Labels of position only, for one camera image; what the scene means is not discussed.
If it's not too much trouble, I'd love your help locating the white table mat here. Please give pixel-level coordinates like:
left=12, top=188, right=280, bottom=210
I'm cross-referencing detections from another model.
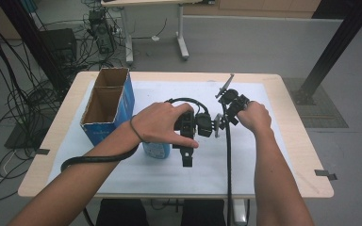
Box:
left=46, top=79, right=296, bottom=196

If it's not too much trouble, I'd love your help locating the white table leg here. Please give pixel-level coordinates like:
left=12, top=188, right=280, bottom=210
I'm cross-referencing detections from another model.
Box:
left=232, top=198, right=249, bottom=225

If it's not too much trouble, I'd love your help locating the person's left leg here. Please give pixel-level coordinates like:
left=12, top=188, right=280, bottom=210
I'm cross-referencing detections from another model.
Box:
left=95, top=198, right=150, bottom=226

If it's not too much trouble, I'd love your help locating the tangle of black floor cables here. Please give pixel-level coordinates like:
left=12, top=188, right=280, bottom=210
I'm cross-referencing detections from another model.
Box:
left=0, top=0, right=126, bottom=203

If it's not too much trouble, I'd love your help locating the person's leg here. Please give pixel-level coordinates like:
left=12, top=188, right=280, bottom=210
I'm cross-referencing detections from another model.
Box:
left=95, top=198, right=150, bottom=226
left=180, top=199, right=227, bottom=226

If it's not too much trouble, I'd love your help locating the person's left hand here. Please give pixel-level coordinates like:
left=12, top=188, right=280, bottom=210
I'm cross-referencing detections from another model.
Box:
left=131, top=102, right=200, bottom=149

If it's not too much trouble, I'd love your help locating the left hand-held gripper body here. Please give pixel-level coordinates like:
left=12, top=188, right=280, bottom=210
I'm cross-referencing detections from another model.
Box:
left=173, top=109, right=223, bottom=149

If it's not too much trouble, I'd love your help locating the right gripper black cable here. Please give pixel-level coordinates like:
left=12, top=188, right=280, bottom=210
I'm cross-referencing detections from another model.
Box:
left=222, top=105, right=234, bottom=226

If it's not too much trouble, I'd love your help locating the dark floor plate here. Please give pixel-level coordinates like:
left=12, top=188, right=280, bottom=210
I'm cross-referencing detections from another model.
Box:
left=4, top=109, right=58, bottom=150

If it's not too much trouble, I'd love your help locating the white desk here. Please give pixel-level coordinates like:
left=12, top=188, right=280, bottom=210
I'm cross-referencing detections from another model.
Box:
left=100, top=0, right=216, bottom=65

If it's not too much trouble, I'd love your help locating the black wrist band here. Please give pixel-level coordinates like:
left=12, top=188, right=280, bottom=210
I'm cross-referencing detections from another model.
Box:
left=129, top=115, right=145, bottom=144

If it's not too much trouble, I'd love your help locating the grey floor grate mat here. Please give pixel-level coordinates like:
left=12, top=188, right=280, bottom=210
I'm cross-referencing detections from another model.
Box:
left=282, top=77, right=350, bottom=129

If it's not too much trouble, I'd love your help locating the person's right leg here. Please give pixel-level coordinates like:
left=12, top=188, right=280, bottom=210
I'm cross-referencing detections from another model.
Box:
left=180, top=199, right=227, bottom=226

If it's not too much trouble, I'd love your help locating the person's right hand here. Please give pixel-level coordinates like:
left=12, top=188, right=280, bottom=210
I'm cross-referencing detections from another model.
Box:
left=236, top=101, right=272, bottom=135

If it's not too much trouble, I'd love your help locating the blue cardboard box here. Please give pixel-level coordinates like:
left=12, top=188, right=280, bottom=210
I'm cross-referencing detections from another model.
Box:
left=79, top=67, right=136, bottom=147

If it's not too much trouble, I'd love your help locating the black metal post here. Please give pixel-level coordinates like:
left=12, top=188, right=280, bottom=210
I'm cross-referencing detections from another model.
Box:
left=291, top=0, right=362, bottom=106
left=0, top=0, right=72, bottom=92

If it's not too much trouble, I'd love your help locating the black computer tower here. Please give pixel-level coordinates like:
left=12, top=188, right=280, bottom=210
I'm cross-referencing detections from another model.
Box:
left=88, top=8, right=118, bottom=55

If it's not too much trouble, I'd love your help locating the black equipment box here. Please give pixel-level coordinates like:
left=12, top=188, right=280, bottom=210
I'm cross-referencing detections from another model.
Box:
left=39, top=27, right=78, bottom=65

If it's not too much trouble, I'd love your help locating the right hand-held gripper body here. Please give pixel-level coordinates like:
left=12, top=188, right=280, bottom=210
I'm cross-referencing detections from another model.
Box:
left=215, top=73, right=252, bottom=121

